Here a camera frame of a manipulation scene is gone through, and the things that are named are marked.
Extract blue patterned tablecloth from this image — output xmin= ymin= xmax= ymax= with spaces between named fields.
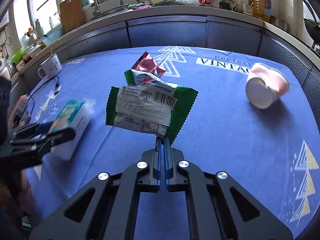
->
xmin=27 ymin=46 xmax=319 ymax=236

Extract wooden cutting board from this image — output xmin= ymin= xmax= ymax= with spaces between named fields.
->
xmin=60 ymin=0 xmax=86 ymax=34

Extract black cable with plug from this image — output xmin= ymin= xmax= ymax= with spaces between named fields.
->
xmin=24 ymin=75 xmax=62 ymax=111

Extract white mug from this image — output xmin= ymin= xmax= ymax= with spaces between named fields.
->
xmin=37 ymin=54 xmax=62 ymax=79

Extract dark red foil wrapper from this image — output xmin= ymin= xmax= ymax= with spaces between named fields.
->
xmin=131 ymin=51 xmax=165 ymax=77

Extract green white snack wrapper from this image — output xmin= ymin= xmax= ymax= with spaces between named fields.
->
xmin=105 ymin=69 xmax=198 ymax=144

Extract black wok with lid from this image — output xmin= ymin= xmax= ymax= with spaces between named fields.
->
xmin=302 ymin=0 xmax=319 ymax=48

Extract pink white paper cup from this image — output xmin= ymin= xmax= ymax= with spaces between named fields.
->
xmin=245 ymin=62 xmax=290 ymax=110

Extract white tissue pack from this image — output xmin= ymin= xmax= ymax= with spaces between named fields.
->
xmin=49 ymin=99 xmax=96 ymax=160

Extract yellow cooking oil bottle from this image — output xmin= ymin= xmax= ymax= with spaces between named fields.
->
xmin=253 ymin=0 xmax=272 ymax=22

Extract white plastic bag on counter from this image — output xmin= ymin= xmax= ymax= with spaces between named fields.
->
xmin=172 ymin=0 xmax=201 ymax=6

